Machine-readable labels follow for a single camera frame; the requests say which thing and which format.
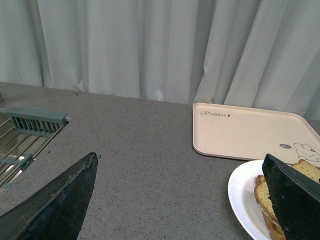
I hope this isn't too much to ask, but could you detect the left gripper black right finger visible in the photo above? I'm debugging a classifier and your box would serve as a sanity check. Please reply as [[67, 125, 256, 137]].
[[262, 153, 320, 240]]

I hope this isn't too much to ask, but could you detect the green metal drying rack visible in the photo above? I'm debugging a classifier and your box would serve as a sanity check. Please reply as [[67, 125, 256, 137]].
[[0, 107, 68, 192]]

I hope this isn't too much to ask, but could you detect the white round plate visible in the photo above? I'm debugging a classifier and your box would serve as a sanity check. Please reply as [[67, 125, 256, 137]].
[[228, 160, 270, 240]]

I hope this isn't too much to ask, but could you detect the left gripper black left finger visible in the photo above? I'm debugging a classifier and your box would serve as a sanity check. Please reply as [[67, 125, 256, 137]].
[[0, 152, 98, 240]]

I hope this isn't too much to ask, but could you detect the bottom bread slice with filling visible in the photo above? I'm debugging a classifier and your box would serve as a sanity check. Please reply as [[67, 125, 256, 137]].
[[254, 174, 286, 240]]

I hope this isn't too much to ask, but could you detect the grey-white curtain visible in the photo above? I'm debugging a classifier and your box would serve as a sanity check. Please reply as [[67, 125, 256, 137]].
[[0, 0, 320, 120]]

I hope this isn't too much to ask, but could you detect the beige rabbit tray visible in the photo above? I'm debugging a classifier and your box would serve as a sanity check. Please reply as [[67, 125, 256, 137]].
[[192, 102, 320, 167]]

